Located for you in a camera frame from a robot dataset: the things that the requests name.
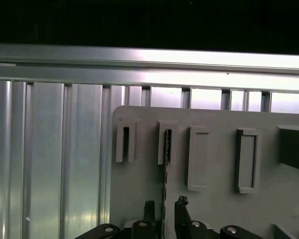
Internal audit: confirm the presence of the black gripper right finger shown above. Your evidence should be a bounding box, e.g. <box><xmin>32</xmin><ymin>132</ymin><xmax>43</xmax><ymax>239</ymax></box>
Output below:
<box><xmin>174</xmin><ymin>195</ymin><xmax>261</xmax><ymax>239</ymax></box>

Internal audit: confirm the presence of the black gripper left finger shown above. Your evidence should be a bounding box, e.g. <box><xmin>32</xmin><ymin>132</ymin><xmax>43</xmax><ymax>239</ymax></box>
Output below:
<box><xmin>72</xmin><ymin>200</ymin><xmax>156</xmax><ymax>239</ymax></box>

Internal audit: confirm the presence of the green RAM stick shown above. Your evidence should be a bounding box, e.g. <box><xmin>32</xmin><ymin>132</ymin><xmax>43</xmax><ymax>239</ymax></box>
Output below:
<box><xmin>161</xmin><ymin>128</ymin><xmax>172</xmax><ymax>224</ymax></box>

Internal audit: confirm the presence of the grey parts rack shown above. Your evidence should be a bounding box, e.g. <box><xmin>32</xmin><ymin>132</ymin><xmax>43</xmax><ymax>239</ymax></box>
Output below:
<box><xmin>109</xmin><ymin>105</ymin><xmax>299</xmax><ymax>239</ymax></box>

